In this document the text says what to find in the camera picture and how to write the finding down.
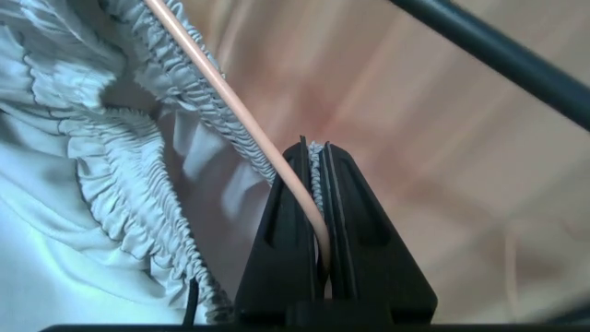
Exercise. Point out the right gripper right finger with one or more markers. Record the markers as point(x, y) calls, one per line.
point(378, 276)

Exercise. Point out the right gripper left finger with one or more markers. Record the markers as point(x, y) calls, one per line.
point(276, 276)

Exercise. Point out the pale grey shorts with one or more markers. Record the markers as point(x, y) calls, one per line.
point(55, 207)

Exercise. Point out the black clothes rack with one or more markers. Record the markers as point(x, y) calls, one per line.
point(507, 53)

